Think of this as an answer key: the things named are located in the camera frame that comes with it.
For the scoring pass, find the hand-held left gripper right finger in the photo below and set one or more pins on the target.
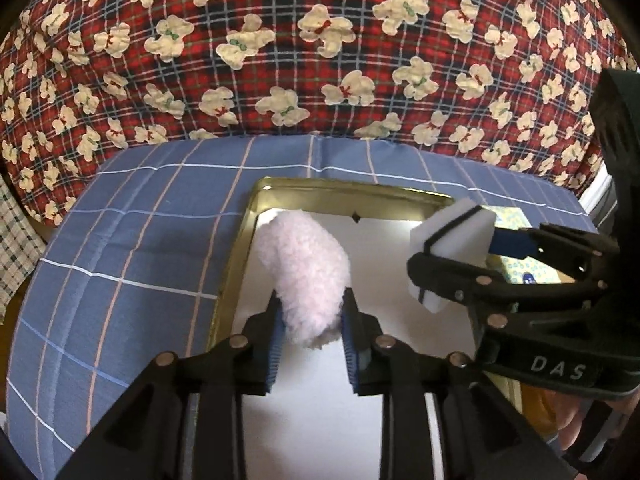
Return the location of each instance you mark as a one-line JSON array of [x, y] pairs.
[[350, 350]]

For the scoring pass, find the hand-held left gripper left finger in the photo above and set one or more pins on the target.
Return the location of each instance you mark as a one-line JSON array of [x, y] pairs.
[[276, 350]]

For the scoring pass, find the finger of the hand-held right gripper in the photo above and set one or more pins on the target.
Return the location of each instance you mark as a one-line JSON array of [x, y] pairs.
[[510, 245], [465, 282]]

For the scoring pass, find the white sponge with dark layer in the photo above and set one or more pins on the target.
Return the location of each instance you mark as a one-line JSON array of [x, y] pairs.
[[450, 240]]

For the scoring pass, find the gold metal tray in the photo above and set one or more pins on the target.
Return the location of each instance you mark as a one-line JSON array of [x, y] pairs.
[[400, 260]]

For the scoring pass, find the pink fluffy plush cloth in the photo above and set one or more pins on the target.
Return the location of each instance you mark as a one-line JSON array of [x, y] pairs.
[[305, 270]]

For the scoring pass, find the person's right hand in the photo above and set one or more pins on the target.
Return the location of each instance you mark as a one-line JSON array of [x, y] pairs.
[[570, 420]]

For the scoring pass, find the yellow dotted tissue pack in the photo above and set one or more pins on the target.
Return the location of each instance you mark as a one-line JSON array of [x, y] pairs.
[[520, 267]]

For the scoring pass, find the blue plaid bed sheet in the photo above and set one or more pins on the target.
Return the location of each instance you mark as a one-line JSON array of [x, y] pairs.
[[140, 260]]

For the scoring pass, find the checked cloth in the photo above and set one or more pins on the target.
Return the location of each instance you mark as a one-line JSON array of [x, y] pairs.
[[17, 255]]

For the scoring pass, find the red plaid bear-print blanket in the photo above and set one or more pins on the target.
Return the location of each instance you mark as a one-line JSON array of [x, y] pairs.
[[300, 50]]

